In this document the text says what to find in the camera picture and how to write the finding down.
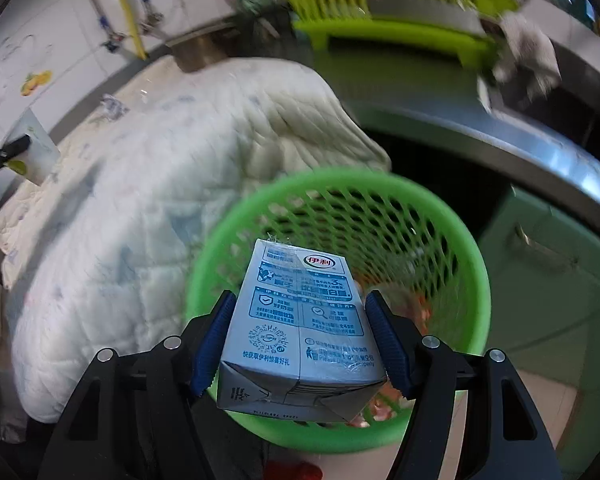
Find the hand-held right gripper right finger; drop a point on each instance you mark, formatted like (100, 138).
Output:
(387, 345)

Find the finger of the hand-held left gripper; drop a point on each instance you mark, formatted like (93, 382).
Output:
(5, 156)

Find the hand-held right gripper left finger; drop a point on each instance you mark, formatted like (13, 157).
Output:
(210, 350)

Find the white paper cup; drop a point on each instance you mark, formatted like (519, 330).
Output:
(39, 155)

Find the blue and white milk carton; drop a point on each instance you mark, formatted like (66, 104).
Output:
(300, 325)

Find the green plastic mesh basket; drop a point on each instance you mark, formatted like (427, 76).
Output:
(330, 185)

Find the crumpled silver wrapper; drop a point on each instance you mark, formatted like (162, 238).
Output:
(114, 107)

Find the cream quilted blanket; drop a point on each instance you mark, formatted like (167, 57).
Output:
(130, 210)

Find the red plastic stool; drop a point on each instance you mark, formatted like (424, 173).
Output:
(300, 472)

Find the green base cabinet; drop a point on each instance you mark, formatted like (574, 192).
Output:
(555, 310)

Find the metal cooking pot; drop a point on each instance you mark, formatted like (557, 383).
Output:
(200, 50)

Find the green glass jar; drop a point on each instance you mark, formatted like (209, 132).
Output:
(255, 4)

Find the green dish rack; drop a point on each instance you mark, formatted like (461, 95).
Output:
(380, 35)

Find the steel sink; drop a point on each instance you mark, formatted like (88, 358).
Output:
(590, 105)

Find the white dish rag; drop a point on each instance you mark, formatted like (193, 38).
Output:
(525, 50)

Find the steel cleaver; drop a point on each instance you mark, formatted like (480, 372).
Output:
(420, 10)

